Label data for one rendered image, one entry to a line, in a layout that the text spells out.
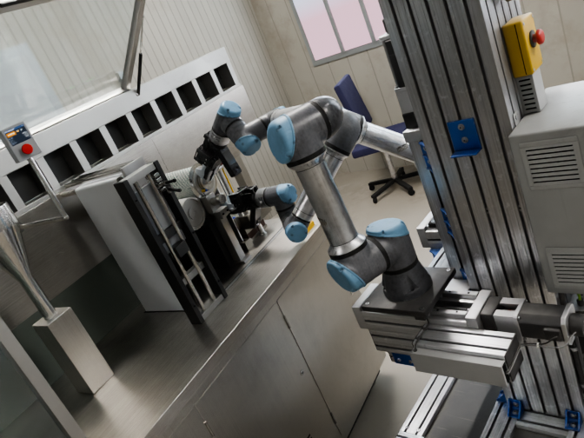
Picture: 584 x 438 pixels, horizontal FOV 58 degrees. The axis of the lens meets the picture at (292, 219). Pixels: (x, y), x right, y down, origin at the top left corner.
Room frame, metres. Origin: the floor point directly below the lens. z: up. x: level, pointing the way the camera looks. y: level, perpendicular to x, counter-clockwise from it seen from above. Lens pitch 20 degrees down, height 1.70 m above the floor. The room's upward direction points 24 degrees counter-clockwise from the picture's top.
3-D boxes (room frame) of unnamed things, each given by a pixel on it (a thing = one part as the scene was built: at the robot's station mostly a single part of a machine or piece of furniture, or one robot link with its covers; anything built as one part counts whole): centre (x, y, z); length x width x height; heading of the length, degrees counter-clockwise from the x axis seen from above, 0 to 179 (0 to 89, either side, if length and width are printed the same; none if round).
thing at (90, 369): (1.51, 0.79, 1.19); 0.14 x 0.14 x 0.57
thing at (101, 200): (1.84, 0.59, 1.17); 0.34 x 0.05 x 0.54; 52
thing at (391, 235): (1.41, -0.24, 0.98); 0.13 x 0.12 x 0.14; 112
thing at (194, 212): (1.99, 0.43, 1.18); 0.26 x 0.12 x 0.12; 52
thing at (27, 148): (1.59, 0.62, 1.66); 0.07 x 0.07 x 0.10; 35
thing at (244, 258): (1.95, 0.24, 1.05); 0.06 x 0.05 x 0.31; 52
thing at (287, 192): (1.88, 0.00, 1.11); 0.11 x 0.08 x 0.09; 52
